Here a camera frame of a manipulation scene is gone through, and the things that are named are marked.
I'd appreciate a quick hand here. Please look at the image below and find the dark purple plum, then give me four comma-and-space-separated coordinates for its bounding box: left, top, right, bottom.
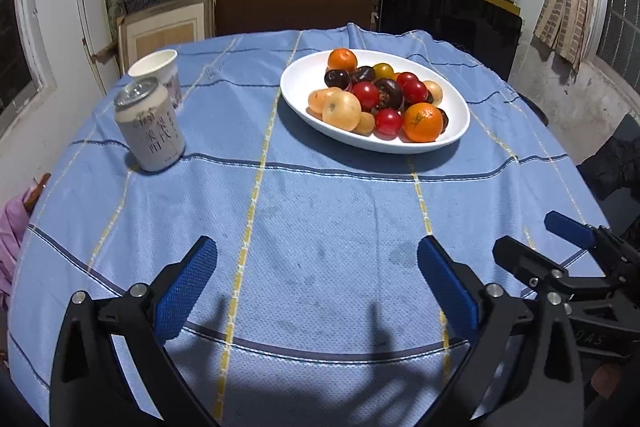
324, 69, 351, 90

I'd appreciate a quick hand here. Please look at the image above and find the black panel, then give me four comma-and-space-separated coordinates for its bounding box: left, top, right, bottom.
378, 0, 524, 82

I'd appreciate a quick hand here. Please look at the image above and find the large orange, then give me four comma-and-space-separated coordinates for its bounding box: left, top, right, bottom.
403, 102, 446, 143

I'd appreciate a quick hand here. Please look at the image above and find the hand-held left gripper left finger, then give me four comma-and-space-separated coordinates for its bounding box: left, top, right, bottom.
49, 235, 219, 427

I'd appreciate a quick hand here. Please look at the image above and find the pale yellow round fruit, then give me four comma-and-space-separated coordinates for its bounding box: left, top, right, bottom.
322, 91, 362, 132
307, 89, 333, 114

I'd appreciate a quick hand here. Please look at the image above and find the white paper cup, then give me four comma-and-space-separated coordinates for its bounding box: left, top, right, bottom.
128, 49, 183, 110

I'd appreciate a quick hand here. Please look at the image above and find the dark cloth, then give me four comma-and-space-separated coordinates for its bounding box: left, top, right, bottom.
575, 112, 640, 202

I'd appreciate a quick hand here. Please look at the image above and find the person's right hand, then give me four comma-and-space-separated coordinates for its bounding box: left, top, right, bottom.
590, 363, 626, 403

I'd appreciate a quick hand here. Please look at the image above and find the blue checked tablecloth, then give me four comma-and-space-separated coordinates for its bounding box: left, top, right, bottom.
7, 23, 613, 427

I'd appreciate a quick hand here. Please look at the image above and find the window with metal grille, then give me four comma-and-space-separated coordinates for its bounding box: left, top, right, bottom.
595, 0, 640, 88

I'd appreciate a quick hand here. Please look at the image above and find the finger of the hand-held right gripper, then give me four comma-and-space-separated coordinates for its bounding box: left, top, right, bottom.
544, 210, 640, 280
492, 235, 626, 303

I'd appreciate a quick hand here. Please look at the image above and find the brown board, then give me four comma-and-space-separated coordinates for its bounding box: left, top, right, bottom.
202, 0, 383, 38

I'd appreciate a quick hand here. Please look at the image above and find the white oval plate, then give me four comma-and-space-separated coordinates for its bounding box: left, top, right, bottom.
279, 49, 471, 154

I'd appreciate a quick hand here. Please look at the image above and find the pink cloth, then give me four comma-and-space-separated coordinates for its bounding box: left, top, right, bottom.
0, 199, 33, 308

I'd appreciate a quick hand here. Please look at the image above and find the small orange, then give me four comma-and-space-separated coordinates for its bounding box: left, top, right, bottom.
328, 49, 359, 71

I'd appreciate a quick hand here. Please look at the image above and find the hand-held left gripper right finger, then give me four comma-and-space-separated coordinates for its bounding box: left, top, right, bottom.
416, 234, 585, 427

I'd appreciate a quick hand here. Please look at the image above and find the white drink can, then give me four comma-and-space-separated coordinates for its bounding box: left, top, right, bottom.
113, 77, 186, 172

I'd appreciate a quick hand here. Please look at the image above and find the brown wooden stick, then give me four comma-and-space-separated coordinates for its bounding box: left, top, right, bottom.
22, 173, 52, 212

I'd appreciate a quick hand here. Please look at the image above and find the white framed window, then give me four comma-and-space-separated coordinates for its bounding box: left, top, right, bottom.
0, 0, 58, 128

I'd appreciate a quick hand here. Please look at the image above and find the framed picture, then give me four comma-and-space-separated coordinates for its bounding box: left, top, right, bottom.
116, 0, 217, 75

